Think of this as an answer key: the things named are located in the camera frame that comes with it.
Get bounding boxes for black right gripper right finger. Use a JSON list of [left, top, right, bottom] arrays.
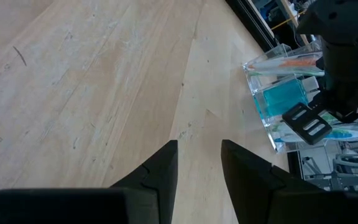
[[221, 139, 323, 224]]

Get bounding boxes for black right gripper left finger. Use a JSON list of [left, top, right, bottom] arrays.
[[110, 139, 179, 224]]

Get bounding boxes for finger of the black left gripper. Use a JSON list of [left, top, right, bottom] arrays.
[[282, 102, 333, 146]]

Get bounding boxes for blue mouthwash bottle white cap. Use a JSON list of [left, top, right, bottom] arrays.
[[259, 95, 310, 122], [254, 76, 320, 101]]

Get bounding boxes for green and white toothbrush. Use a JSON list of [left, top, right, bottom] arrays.
[[318, 113, 339, 126]]

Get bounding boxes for blue and white toothbrush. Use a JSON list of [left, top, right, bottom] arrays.
[[273, 128, 358, 144]]

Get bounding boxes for orange and white toothbrush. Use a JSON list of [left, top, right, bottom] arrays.
[[248, 57, 323, 70]]

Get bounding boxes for clear acrylic organizer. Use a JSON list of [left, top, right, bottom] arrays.
[[242, 40, 358, 155]]

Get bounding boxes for yellow cable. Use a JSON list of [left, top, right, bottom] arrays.
[[270, 10, 308, 32]]

